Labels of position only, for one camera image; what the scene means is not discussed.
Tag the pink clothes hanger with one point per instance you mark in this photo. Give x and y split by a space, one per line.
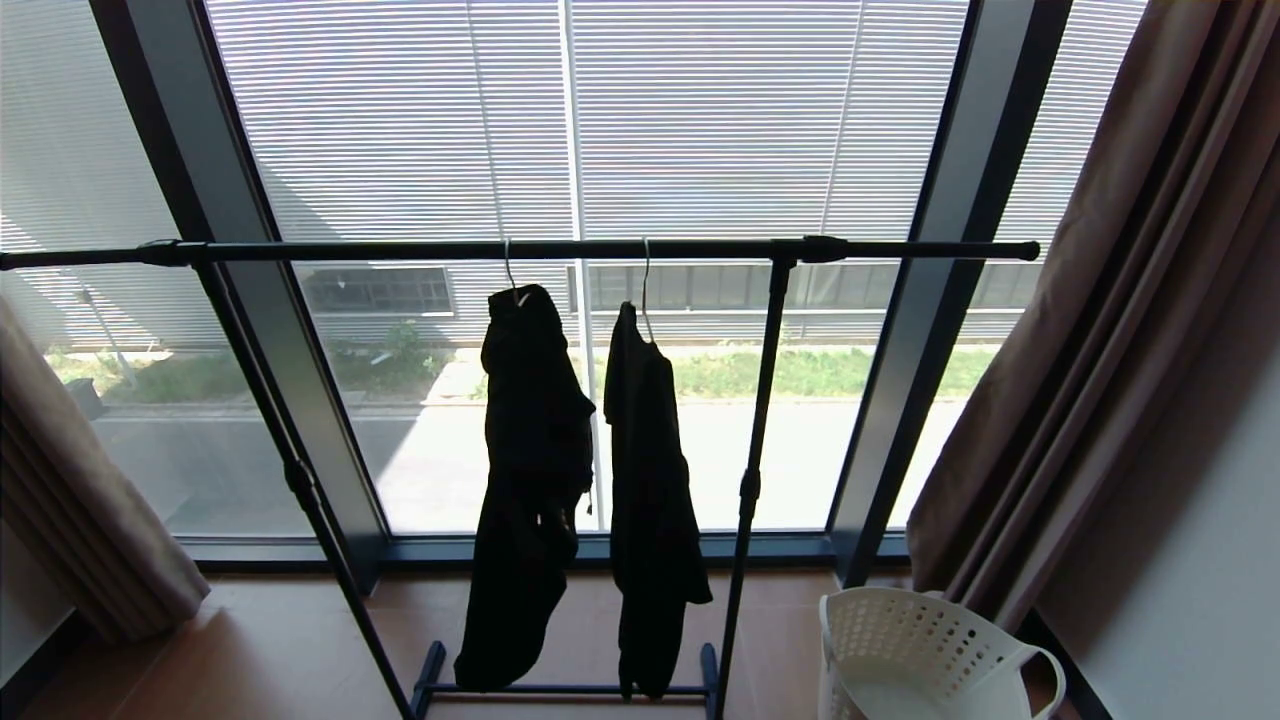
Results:
645 300
509 270

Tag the black T-shirt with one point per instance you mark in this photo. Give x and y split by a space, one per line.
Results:
650 500

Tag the black shorts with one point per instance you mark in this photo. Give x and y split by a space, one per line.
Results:
530 450

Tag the black clothes rack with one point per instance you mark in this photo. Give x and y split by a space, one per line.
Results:
400 250

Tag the white laundry basket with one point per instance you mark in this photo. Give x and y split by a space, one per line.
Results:
930 640

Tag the window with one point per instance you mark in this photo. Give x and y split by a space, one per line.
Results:
700 120

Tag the brown curtain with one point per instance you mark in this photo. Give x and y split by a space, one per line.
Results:
1100 300
80 520

